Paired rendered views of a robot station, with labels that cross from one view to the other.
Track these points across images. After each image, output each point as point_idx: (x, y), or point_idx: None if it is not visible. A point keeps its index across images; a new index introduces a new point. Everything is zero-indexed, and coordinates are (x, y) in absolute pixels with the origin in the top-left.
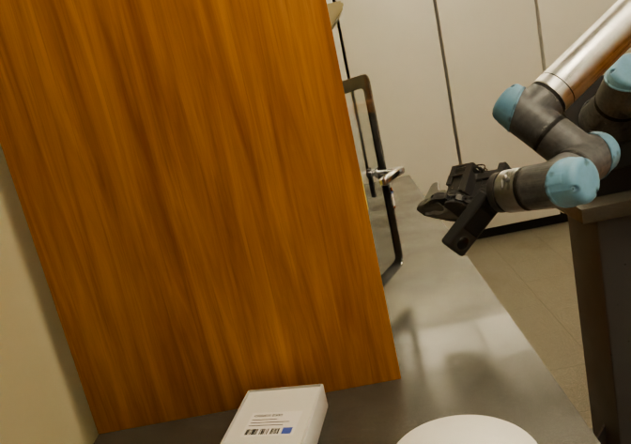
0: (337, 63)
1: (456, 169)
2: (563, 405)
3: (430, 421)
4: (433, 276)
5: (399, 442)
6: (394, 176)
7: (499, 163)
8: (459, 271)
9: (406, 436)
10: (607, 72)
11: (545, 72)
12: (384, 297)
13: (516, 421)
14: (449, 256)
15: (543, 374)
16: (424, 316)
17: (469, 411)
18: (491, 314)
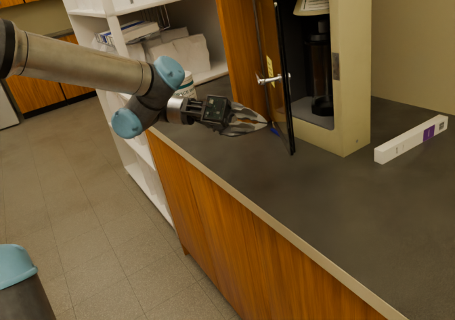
0: None
1: (222, 98)
2: (174, 139)
3: (185, 76)
4: (283, 187)
5: (190, 73)
6: (256, 77)
7: (188, 99)
8: (265, 196)
9: (189, 74)
10: (19, 256)
11: (135, 59)
12: (232, 93)
13: (188, 131)
14: (292, 214)
15: (183, 146)
16: (256, 155)
17: (205, 129)
18: (217, 166)
